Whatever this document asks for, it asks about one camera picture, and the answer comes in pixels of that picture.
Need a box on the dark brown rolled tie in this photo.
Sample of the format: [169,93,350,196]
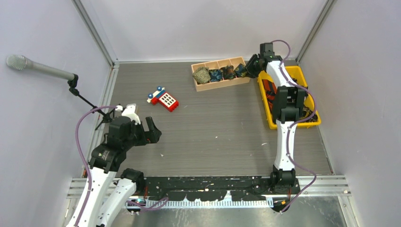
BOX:
[220,65,236,80]

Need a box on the olive green rolled tie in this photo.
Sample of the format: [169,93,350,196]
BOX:
[192,67,211,84]

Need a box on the wooden divided tray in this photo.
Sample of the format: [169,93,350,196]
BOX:
[191,57,250,92]

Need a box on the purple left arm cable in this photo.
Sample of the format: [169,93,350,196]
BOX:
[73,105,171,227]

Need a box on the black microphone stand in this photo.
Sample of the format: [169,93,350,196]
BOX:
[68,74,115,131]

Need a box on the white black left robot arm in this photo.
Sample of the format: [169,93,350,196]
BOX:
[67,116,162,227]

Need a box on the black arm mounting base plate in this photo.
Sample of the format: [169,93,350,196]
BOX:
[125,176,301,212]

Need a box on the blue yellow floral tie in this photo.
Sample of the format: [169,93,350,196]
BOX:
[234,63,248,78]

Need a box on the yellow plastic bin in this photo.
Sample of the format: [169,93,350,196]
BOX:
[257,66,321,130]

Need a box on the blue rolled tie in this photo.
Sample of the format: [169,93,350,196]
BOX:
[209,69,223,82]

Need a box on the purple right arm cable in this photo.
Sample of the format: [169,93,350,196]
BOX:
[270,39,318,214]

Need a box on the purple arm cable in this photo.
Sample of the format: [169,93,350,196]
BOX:
[270,39,318,214]
[73,105,171,227]

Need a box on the orange navy striped tie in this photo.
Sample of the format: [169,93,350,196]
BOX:
[262,79,277,111]

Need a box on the silver microphone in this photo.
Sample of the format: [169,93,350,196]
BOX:
[6,55,77,81]

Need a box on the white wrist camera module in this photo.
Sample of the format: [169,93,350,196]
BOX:
[122,104,141,125]

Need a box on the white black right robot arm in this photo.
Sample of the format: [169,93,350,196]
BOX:
[245,42,306,194]

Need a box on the black floral patterned tie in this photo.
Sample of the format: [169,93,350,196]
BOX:
[291,77,318,122]

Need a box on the red white toy brick block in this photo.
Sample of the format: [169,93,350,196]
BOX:
[147,86,179,112]

